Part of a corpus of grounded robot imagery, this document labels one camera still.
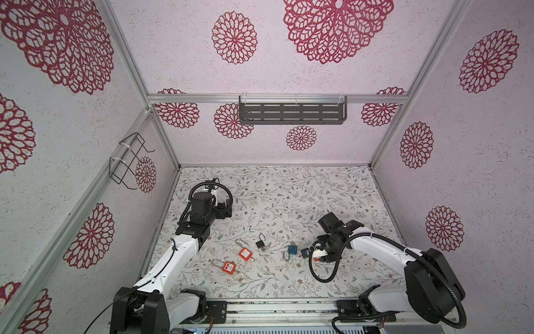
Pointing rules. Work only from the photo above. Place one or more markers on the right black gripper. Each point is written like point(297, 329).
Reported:
point(328, 257)

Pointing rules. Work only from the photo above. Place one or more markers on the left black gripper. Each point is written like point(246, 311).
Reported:
point(222, 213)

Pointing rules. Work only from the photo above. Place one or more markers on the blue padlock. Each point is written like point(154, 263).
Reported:
point(291, 250)

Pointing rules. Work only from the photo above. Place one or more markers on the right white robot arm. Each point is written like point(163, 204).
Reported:
point(431, 289)

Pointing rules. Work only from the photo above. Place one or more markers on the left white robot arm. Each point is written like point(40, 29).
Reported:
point(147, 306)

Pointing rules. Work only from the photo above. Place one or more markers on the black padlock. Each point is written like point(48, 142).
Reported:
point(261, 243)

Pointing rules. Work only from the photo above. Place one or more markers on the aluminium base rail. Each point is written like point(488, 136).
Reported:
point(320, 312)

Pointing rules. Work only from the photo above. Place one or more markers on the grey slotted wall shelf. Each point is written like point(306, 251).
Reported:
point(295, 113)

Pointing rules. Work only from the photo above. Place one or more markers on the black wire wall basket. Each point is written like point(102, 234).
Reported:
point(134, 169)

